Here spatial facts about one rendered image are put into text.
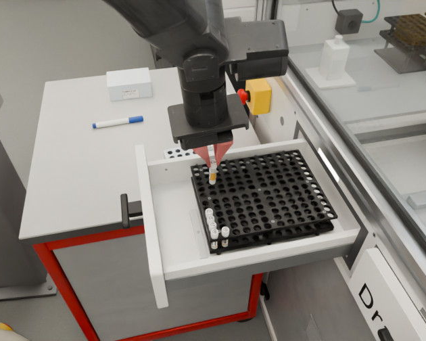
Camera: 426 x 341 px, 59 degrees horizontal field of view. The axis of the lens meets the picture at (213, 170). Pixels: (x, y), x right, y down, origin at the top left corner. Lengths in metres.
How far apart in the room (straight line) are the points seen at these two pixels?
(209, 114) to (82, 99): 0.78
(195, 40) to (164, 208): 0.45
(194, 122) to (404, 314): 0.37
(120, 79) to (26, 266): 0.82
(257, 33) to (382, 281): 0.38
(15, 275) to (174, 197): 1.04
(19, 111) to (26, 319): 1.43
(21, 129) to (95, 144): 1.53
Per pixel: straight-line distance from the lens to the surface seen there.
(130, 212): 0.65
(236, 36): 0.43
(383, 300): 0.62
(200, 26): 0.34
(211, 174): 0.59
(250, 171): 0.72
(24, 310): 1.71
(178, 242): 0.69
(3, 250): 1.56
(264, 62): 0.44
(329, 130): 0.69
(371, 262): 0.61
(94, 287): 1.08
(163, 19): 0.33
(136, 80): 1.16
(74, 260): 0.97
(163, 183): 0.78
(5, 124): 2.63
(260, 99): 0.93
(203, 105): 0.46
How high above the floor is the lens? 1.40
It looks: 45 degrees down
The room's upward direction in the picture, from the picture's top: straight up
